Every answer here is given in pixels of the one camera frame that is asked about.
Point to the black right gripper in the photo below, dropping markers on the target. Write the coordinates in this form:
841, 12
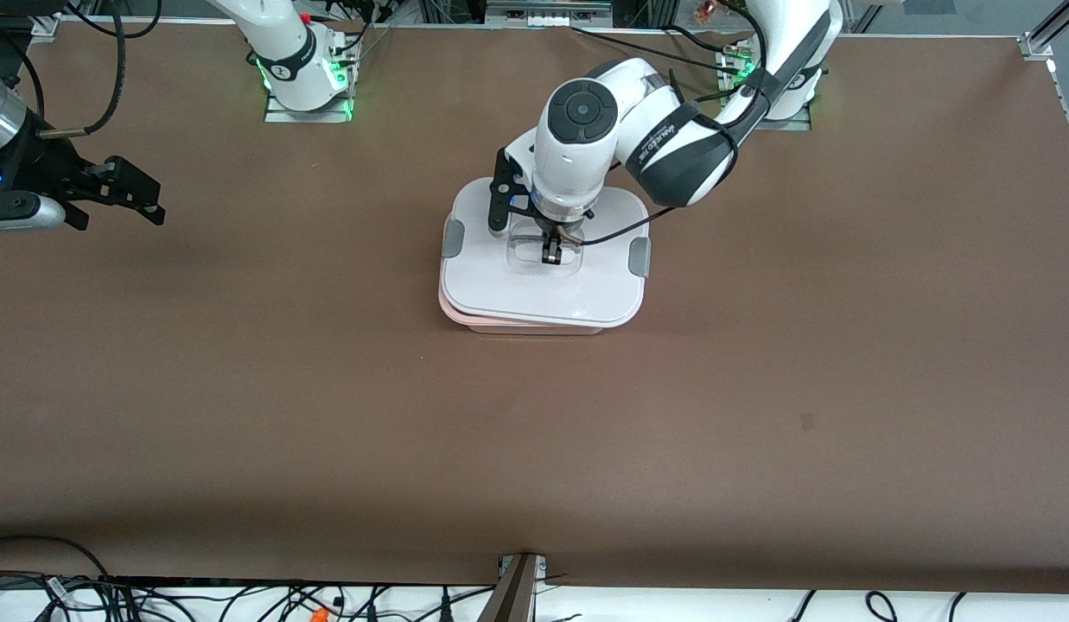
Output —
48, 169

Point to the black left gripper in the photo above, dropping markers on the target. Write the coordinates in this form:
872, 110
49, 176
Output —
555, 234

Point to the white box lid grey clips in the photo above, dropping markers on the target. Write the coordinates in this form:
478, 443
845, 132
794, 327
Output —
543, 294

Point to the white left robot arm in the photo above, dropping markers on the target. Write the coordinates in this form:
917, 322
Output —
577, 164

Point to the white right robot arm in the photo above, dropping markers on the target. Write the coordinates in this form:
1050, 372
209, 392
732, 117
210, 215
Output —
283, 43

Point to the pink plastic storage box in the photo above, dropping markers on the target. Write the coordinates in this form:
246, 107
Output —
499, 326

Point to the grey equipment box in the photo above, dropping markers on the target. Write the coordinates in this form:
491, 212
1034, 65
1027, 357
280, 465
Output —
547, 10

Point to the aluminium corner profile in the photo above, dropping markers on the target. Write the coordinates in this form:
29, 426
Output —
1048, 30

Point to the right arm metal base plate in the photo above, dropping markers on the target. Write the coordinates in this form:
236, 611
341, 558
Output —
305, 116

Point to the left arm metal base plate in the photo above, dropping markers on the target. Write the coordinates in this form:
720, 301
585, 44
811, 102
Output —
789, 123

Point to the aluminium frame post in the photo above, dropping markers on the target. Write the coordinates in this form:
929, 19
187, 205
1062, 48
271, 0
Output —
512, 596

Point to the aluminium edge rail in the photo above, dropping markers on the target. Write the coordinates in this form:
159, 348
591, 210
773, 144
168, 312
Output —
1068, 112

